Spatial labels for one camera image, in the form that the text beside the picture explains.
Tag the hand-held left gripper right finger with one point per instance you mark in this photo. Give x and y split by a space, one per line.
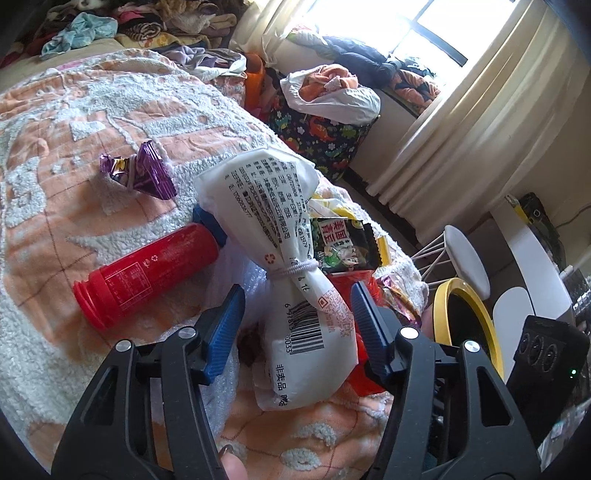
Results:
369 323

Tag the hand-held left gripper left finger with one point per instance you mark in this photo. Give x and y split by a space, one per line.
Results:
226 327

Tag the green snack packet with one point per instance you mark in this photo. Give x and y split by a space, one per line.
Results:
337 244

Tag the yellow rimmed black bin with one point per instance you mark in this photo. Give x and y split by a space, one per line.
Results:
461 323

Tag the white printed plastic bag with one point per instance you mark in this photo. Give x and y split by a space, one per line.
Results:
277 207

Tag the purple snack wrapper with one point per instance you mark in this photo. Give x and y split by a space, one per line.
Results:
147 170

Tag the person's left hand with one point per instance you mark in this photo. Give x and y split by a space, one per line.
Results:
236 467

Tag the purple yellow wrapper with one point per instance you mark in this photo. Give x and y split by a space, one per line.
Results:
401 300

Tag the red packet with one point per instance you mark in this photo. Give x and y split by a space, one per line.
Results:
344 282

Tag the clear bubble wrap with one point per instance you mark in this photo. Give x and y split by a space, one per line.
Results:
226 406

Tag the red plastic bottle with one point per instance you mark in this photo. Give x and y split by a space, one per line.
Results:
147 272

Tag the blue plastic cap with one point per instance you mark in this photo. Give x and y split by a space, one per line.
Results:
207 226

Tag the white desk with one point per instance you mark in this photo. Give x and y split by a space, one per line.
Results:
531 258

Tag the olive green bag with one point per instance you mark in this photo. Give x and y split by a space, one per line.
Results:
538 219

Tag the yellow flat item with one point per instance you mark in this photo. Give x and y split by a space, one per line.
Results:
513 205

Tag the dinosaur print laundry basket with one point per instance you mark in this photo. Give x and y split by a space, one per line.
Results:
323 138

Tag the cream curtain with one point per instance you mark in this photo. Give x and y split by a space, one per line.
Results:
272 27
485 138

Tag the white plastic clothes bag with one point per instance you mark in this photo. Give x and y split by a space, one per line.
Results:
355 101

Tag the orange cloth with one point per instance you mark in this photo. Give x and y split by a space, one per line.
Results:
332 81

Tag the orange white fleece blanket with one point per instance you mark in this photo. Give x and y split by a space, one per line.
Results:
69 138

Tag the orange bag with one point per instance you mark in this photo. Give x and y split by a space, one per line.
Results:
254 83

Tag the orange black blanket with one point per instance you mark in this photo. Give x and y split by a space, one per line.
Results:
415 81

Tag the purple white clothes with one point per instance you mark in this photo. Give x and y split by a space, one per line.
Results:
203 60

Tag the dark puffer jacket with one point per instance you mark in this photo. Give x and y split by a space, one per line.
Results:
355 53

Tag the window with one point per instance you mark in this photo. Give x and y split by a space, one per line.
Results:
369 18

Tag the pile of clothes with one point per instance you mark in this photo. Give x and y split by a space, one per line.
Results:
175 18

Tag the light blue cloth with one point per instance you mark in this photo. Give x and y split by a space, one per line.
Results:
78 34

